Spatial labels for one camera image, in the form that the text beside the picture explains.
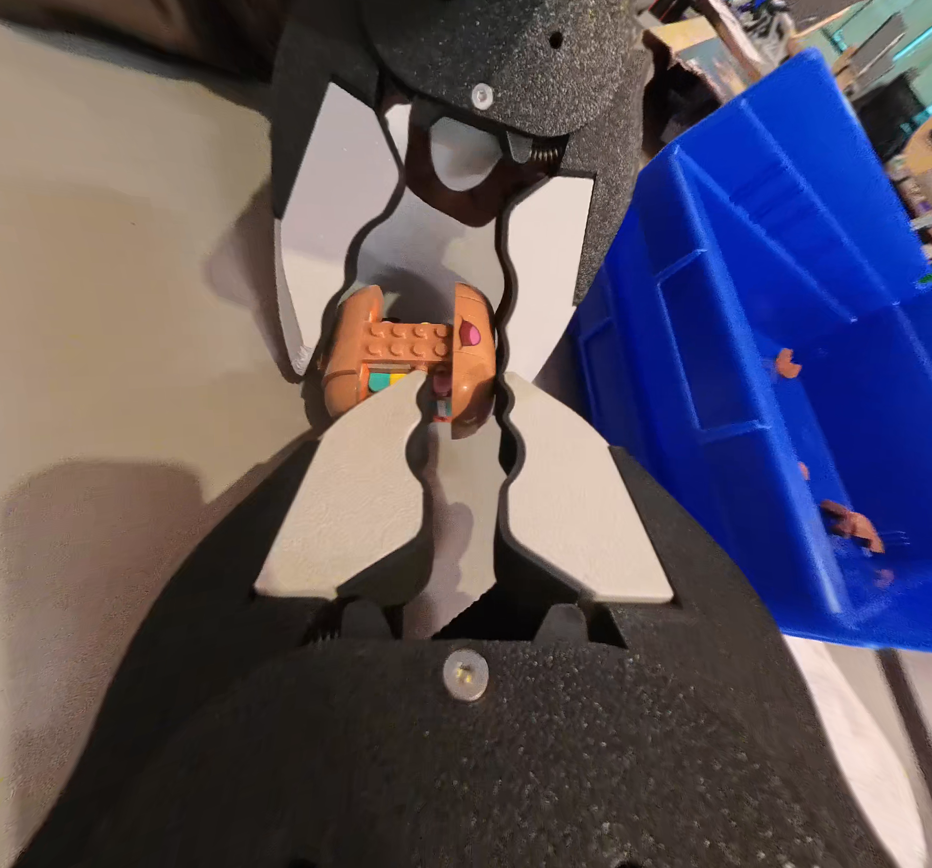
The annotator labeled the colourful toy brick model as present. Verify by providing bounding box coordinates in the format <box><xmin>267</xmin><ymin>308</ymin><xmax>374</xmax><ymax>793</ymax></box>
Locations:
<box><xmin>319</xmin><ymin>284</ymin><xmax>502</xmax><ymax>441</ymax></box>

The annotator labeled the blue plastic bin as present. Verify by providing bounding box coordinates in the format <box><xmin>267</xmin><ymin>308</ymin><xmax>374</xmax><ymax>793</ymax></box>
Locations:
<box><xmin>566</xmin><ymin>46</ymin><xmax>932</xmax><ymax>652</ymax></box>

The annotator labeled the person's left hand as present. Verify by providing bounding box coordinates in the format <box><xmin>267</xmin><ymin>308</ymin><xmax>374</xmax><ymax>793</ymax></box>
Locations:
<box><xmin>404</xmin><ymin>136</ymin><xmax>529</xmax><ymax>227</ymax></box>

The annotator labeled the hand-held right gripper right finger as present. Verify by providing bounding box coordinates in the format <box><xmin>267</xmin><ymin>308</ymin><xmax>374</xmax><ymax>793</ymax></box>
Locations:
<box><xmin>499</xmin><ymin>372</ymin><xmax>674</xmax><ymax>606</ymax></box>

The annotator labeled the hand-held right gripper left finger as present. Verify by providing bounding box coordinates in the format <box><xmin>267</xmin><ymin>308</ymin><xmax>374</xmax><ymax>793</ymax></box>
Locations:
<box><xmin>255</xmin><ymin>375</ymin><xmax>431</xmax><ymax>601</ymax></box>

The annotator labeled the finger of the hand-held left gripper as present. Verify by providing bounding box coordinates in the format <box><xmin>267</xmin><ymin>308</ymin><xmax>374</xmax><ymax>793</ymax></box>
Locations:
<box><xmin>494</xmin><ymin>173</ymin><xmax>597</xmax><ymax>385</ymax></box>
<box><xmin>273</xmin><ymin>81</ymin><xmax>407</xmax><ymax>381</ymax></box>

